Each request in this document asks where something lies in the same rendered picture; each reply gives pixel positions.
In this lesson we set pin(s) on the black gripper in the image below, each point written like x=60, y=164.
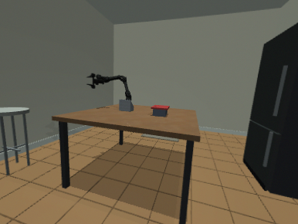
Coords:
x=93, y=75

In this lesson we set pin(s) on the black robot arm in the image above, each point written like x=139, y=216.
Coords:
x=106, y=79

